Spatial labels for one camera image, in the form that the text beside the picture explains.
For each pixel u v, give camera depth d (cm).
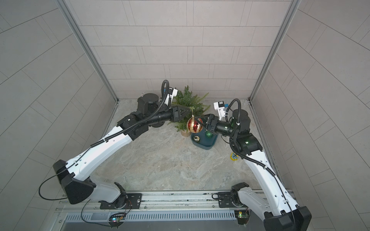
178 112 57
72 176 38
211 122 56
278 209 37
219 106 61
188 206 71
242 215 68
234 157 85
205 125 56
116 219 63
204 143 90
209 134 91
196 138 89
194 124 61
